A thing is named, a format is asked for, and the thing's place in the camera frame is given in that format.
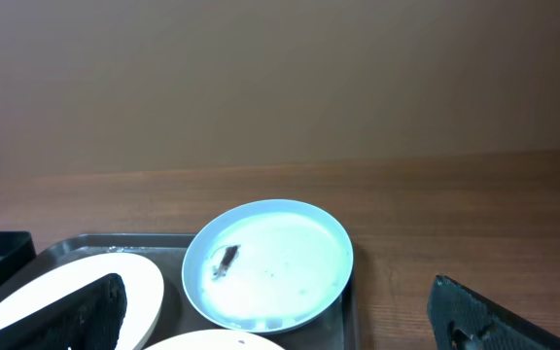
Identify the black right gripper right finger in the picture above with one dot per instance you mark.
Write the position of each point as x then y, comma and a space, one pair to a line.
462, 319

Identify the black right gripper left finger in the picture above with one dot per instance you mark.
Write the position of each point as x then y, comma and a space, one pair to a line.
87, 319

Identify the white plate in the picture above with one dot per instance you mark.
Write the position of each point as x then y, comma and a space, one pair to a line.
216, 340
143, 283

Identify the brown serving tray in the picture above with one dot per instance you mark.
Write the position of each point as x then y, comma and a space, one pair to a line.
335, 329

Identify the pale blue dirty plate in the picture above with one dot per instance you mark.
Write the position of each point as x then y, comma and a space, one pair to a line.
268, 266

